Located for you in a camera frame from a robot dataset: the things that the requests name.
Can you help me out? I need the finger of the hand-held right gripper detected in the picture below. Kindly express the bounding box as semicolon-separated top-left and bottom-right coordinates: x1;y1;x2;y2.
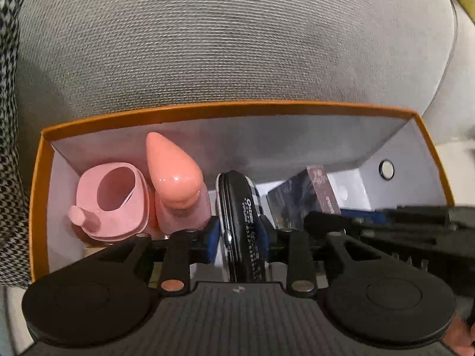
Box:
304;211;475;253
339;204;475;229

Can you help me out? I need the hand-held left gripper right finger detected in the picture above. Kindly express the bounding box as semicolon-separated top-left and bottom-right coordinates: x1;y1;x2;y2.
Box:
259;215;391;297

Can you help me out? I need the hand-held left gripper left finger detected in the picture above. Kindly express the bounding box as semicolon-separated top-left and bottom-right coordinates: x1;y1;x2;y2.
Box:
85;216;221;297

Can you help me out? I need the black plaid zippered case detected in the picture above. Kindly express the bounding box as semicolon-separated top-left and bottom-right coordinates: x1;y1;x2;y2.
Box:
216;171;266;285

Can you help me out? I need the dark printed box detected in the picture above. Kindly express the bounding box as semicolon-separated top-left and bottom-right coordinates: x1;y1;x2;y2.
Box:
266;166;342;231

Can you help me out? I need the pink cone-cap bottle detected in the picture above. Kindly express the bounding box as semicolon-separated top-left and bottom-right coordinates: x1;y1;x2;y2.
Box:
146;132;212;235

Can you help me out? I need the orange cardboard box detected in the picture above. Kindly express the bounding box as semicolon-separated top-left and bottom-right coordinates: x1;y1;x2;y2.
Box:
29;101;455;282

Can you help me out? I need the pink plastic cup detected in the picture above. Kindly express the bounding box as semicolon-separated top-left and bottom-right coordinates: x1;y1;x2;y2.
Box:
68;161;151;246

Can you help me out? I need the grey fabric sofa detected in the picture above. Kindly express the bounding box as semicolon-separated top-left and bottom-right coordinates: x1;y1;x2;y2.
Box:
0;0;475;356

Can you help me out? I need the houndstooth pillow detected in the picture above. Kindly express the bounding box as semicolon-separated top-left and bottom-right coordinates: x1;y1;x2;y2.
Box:
0;0;32;287

